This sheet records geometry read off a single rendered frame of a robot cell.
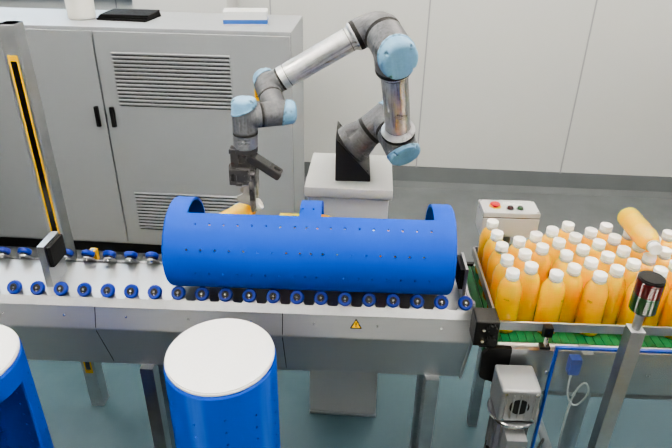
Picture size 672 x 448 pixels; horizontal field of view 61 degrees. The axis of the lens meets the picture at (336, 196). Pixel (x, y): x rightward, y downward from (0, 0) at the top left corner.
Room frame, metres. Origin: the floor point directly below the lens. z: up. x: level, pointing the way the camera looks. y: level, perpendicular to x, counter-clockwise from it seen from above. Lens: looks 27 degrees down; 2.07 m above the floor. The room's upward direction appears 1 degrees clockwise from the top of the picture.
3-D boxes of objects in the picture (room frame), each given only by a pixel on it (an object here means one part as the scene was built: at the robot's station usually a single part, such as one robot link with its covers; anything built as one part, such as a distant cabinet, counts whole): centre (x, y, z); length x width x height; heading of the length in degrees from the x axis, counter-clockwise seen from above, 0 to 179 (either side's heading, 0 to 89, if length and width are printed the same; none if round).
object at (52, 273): (1.58, 0.92, 1.00); 0.10 x 0.04 x 0.15; 178
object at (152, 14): (3.41, 1.21, 1.46); 0.32 x 0.23 x 0.04; 86
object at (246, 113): (1.62, 0.27, 1.50); 0.09 x 0.08 x 0.11; 110
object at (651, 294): (1.17, -0.78, 1.23); 0.06 x 0.06 x 0.04
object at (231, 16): (3.29, 0.52, 1.48); 0.24 x 0.12 x 0.08; 94
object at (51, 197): (1.92, 1.07, 0.85); 0.06 x 0.06 x 1.70; 88
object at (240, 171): (1.62, 0.28, 1.34); 0.09 x 0.08 x 0.12; 88
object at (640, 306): (1.17, -0.78, 1.18); 0.06 x 0.06 x 0.05
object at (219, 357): (1.12, 0.29, 1.03); 0.28 x 0.28 x 0.01
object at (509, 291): (1.40, -0.52, 1.00); 0.07 x 0.07 x 0.19
